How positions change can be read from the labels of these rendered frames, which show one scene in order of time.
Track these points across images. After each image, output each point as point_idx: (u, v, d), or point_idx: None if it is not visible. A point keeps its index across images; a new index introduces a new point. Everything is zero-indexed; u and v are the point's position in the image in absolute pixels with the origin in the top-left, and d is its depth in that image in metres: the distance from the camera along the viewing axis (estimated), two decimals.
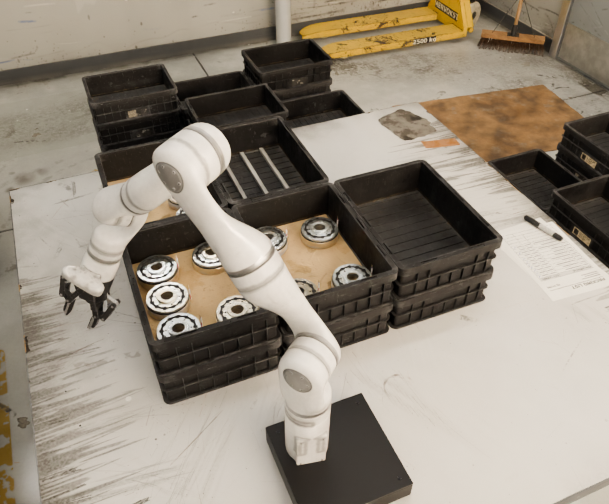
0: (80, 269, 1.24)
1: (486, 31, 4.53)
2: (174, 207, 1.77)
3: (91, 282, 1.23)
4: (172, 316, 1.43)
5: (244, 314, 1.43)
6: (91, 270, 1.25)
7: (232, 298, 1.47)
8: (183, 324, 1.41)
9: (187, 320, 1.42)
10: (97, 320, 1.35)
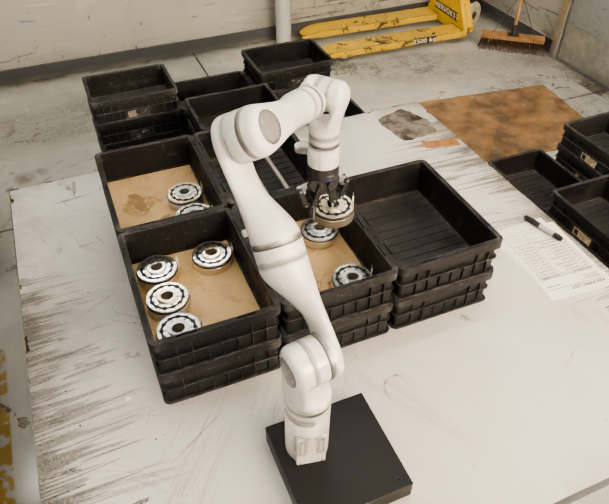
0: None
1: (486, 31, 4.53)
2: (174, 207, 1.77)
3: (304, 141, 1.43)
4: (172, 316, 1.43)
5: (340, 208, 1.49)
6: None
7: (327, 195, 1.53)
8: (183, 324, 1.41)
9: (187, 320, 1.42)
10: (308, 207, 1.48)
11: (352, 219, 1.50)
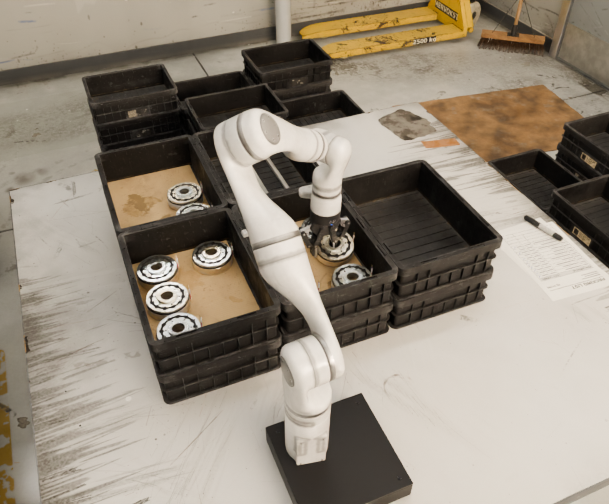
0: None
1: (486, 31, 4.53)
2: (174, 207, 1.77)
3: (308, 186, 1.51)
4: (172, 316, 1.43)
5: (341, 248, 1.58)
6: None
7: None
8: (183, 324, 1.41)
9: (187, 320, 1.42)
10: (310, 246, 1.57)
11: (351, 257, 1.60)
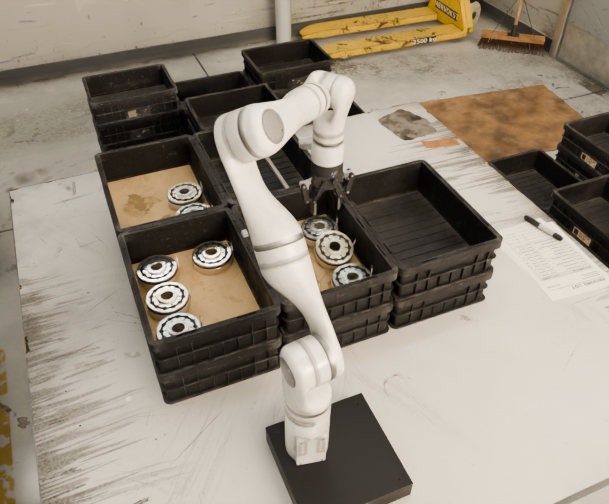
0: None
1: (486, 31, 4.53)
2: (174, 207, 1.77)
3: (309, 136, 1.42)
4: (172, 316, 1.43)
5: (340, 253, 1.58)
6: None
7: (331, 233, 1.61)
8: (183, 324, 1.41)
9: (187, 320, 1.42)
10: (309, 202, 1.48)
11: (349, 262, 1.60)
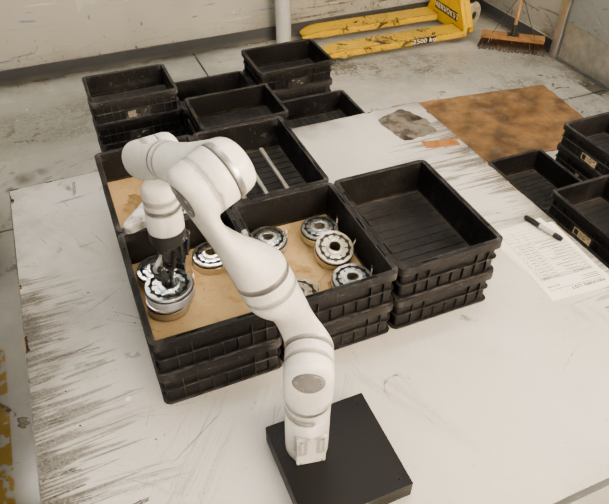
0: None
1: (486, 31, 4.53)
2: None
3: (131, 217, 1.22)
4: None
5: (340, 253, 1.58)
6: None
7: (331, 233, 1.61)
8: (174, 279, 1.31)
9: (178, 275, 1.32)
10: None
11: (349, 262, 1.60)
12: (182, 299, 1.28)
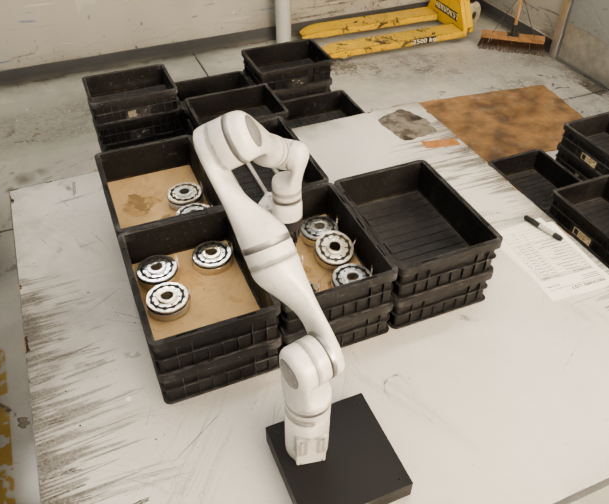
0: (271, 199, 1.50)
1: (486, 31, 4.53)
2: (174, 207, 1.77)
3: (259, 205, 1.48)
4: None
5: (340, 253, 1.58)
6: (272, 202, 1.48)
7: (331, 233, 1.61)
8: None
9: None
10: None
11: (349, 262, 1.60)
12: None
